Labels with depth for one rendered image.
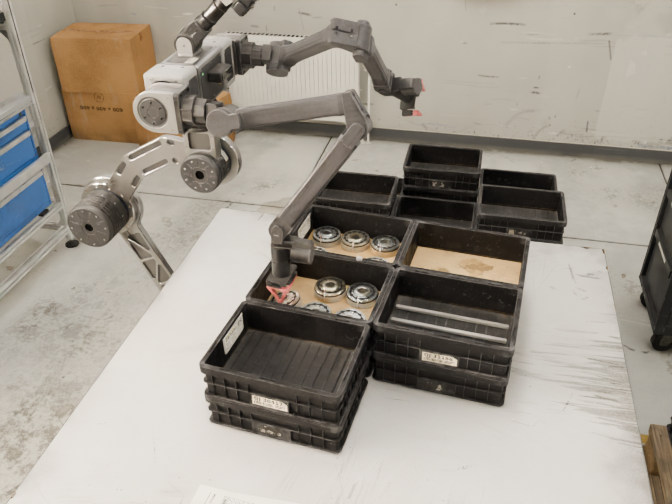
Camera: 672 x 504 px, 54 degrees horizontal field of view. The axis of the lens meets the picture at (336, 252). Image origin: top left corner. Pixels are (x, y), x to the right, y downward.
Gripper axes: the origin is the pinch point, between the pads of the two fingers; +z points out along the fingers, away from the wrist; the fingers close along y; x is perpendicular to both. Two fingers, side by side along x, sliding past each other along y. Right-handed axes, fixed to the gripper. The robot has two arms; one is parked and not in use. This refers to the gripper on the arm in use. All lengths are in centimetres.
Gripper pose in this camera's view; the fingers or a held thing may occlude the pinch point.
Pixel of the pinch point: (283, 295)
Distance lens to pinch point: 208.5
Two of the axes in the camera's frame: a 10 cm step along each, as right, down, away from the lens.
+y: 3.0, -5.5, 7.8
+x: -9.5, -1.7, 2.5
